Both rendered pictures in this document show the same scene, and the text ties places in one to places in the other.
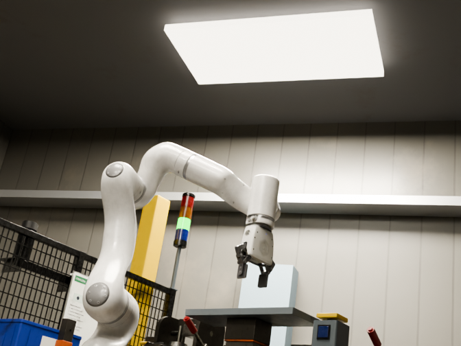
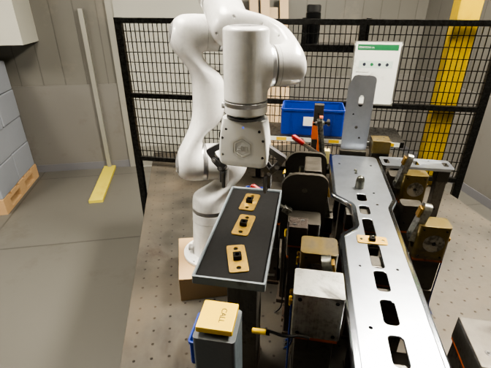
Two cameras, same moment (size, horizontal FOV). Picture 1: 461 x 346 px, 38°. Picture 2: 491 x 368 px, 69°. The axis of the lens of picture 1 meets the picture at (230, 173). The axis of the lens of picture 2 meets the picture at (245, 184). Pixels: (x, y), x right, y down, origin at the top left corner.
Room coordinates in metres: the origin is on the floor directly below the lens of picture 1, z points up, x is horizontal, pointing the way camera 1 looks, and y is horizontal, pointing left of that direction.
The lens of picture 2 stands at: (1.54, -0.70, 1.62)
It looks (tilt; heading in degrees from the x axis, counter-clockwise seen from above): 27 degrees down; 59
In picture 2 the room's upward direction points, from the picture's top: straight up
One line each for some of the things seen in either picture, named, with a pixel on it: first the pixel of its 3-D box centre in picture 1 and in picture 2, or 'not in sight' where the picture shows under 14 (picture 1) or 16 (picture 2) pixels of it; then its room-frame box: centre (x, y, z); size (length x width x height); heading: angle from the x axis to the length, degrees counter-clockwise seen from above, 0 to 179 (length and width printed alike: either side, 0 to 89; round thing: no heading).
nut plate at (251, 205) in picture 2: not in sight; (249, 200); (1.96, -0.03, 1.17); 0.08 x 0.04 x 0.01; 45
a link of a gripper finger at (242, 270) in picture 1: (240, 266); (219, 171); (1.86, -0.07, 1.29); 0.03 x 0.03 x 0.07; 45
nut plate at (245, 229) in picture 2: not in sight; (243, 223); (1.89, -0.11, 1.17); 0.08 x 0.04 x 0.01; 45
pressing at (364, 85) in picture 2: not in sight; (358, 114); (2.78, 0.39, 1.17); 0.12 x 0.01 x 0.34; 139
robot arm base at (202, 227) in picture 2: not in sight; (210, 231); (1.98, 0.28, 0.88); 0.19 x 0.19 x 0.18
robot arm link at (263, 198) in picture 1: (263, 199); (248, 63); (1.90, -0.11, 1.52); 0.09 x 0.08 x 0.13; 163
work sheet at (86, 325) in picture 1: (83, 312); (373, 74); (3.03, 0.55, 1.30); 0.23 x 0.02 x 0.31; 139
